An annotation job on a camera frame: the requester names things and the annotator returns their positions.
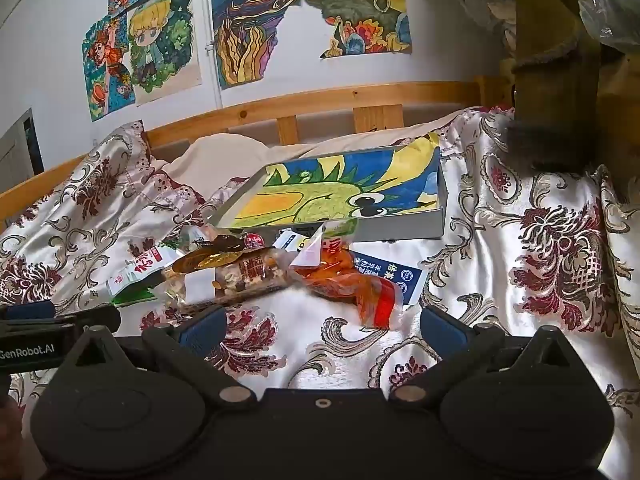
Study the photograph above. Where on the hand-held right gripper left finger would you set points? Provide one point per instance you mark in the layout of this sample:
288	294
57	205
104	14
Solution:
207	327

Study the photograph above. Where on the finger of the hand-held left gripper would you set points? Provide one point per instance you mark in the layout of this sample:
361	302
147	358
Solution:
90	319
27	311

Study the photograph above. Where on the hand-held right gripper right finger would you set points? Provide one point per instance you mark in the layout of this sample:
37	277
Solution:
437	327

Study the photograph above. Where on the brown rice cracker packet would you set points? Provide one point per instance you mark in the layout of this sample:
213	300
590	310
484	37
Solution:
235	277

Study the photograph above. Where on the blue white snack packet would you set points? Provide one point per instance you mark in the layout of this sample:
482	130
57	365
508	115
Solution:
395	280

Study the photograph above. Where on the gold brown snack packet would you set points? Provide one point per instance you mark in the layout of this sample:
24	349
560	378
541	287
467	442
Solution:
212	259

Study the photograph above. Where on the white packet with red print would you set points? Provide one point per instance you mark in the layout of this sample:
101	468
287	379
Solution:
142	265

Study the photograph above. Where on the orange red snack packet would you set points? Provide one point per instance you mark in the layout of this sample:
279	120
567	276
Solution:
345	270

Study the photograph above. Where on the grey shallow tray box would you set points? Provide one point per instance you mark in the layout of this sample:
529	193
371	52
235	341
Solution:
400	222

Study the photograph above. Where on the floral satin blanket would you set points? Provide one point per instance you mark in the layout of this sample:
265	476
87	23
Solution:
525	240

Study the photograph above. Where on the beige bed sheet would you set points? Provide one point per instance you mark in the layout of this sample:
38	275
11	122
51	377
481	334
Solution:
210	155

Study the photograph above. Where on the brown hanging garment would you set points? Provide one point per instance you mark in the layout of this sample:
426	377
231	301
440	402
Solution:
555	60

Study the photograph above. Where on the patterned hanging cloth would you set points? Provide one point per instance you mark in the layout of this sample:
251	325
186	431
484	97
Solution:
485	15

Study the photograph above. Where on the clear plastic bag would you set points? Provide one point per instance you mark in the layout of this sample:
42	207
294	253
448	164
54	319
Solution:
612	5

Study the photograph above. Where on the grey wall panel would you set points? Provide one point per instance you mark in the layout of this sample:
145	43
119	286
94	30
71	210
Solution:
17	150

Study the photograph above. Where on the wooden bed frame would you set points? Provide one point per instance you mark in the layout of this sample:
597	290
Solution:
310	102

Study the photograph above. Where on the orange-haired girl wall drawing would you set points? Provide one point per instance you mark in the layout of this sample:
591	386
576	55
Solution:
102	70

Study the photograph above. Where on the white wall conduit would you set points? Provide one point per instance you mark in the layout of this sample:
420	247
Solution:
212	75

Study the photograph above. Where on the swirl sky wall drawing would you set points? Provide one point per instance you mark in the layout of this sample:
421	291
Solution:
250	25

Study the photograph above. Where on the colourful landscape wall drawing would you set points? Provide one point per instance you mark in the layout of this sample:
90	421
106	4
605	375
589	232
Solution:
360	10

